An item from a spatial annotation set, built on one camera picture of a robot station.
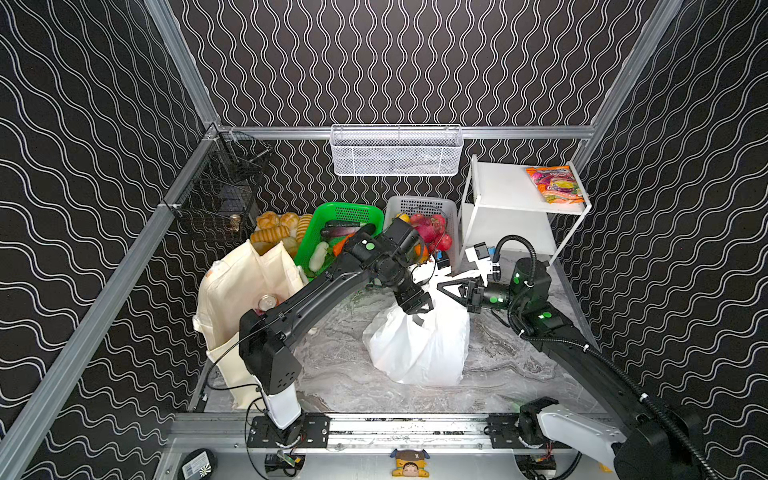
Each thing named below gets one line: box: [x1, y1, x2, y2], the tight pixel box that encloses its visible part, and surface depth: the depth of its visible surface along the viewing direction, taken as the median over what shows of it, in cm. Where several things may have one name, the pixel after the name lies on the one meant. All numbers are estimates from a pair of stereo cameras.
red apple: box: [437, 234, 453, 252], surface depth 105 cm
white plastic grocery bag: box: [363, 282, 471, 386], surface depth 73 cm
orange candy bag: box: [526, 165, 584, 204], surface depth 82 cm
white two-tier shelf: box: [459, 155, 592, 269], surface depth 84 cm
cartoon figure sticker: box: [390, 448, 430, 478], surface depth 70 cm
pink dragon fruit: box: [410, 214, 447, 243], surface depth 106 cm
